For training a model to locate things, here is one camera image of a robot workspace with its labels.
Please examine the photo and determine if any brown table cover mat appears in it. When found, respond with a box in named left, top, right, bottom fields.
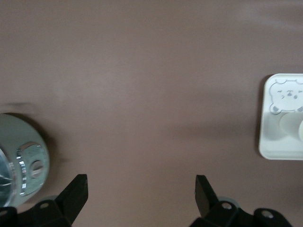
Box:
left=0, top=0, right=303, bottom=227

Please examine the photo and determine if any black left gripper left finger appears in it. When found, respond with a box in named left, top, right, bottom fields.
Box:
left=0, top=174, right=89, bottom=227

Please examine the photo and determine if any green electric cooking pot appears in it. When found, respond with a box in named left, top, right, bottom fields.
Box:
left=0, top=113, right=51, bottom=207

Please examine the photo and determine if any cream bear print tray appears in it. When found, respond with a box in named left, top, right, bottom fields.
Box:
left=258, top=73, right=303, bottom=161

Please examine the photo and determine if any glass pot lid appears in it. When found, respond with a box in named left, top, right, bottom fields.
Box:
left=0, top=147, right=16, bottom=207

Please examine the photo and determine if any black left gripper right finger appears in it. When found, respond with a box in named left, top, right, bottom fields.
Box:
left=190, top=175, right=293, bottom=227

